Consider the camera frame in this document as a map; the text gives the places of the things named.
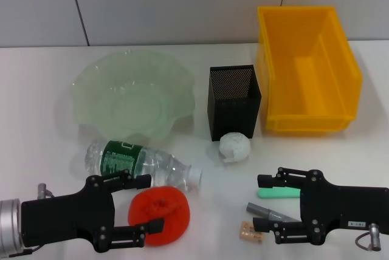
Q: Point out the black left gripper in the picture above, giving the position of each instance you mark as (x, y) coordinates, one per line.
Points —
(60, 217)

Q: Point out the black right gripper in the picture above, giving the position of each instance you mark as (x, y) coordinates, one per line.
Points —
(340, 208)

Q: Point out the red-orange toy fruit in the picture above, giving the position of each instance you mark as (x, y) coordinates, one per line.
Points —
(164, 202)

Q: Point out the beige eraser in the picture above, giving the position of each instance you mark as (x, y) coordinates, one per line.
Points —
(246, 230)

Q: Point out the clear bottle with green label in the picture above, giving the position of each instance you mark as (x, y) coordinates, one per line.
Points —
(121, 159)

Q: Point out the white paper ball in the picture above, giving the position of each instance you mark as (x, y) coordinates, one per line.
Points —
(234, 146)

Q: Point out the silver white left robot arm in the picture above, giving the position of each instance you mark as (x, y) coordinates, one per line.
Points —
(9, 226)

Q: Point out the grey marker pen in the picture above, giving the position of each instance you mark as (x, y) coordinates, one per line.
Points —
(267, 210)

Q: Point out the black mesh pen holder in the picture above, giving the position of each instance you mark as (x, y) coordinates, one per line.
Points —
(234, 111)

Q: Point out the wavy green glass fruit plate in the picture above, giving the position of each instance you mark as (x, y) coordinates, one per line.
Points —
(127, 99)

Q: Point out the yellow plastic bin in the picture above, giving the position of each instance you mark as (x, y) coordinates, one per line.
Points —
(307, 68)

